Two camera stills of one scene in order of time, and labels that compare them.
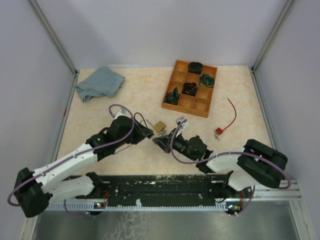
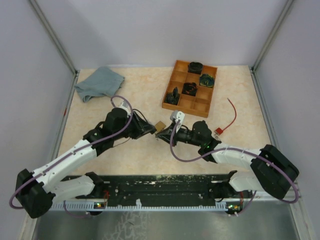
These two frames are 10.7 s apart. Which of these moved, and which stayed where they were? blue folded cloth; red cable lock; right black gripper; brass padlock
Moved: right black gripper
Stayed: blue folded cloth; brass padlock; red cable lock
